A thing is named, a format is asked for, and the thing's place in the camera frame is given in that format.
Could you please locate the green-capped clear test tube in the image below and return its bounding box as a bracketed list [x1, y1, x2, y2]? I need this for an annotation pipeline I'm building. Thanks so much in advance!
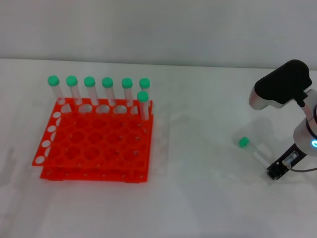
[48, 75, 66, 105]
[238, 136, 269, 170]
[121, 77, 134, 108]
[139, 77, 151, 107]
[83, 76, 99, 106]
[137, 91, 150, 121]
[102, 77, 116, 106]
[65, 75, 83, 106]

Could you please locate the orange test tube rack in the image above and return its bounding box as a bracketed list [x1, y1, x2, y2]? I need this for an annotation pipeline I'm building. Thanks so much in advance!
[31, 97, 155, 184]

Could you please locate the right gripper cable with plug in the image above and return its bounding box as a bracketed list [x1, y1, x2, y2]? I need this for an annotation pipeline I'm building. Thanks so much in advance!
[283, 153, 317, 173]

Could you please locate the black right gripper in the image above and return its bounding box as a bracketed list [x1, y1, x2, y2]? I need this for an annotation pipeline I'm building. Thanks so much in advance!
[266, 143, 308, 180]

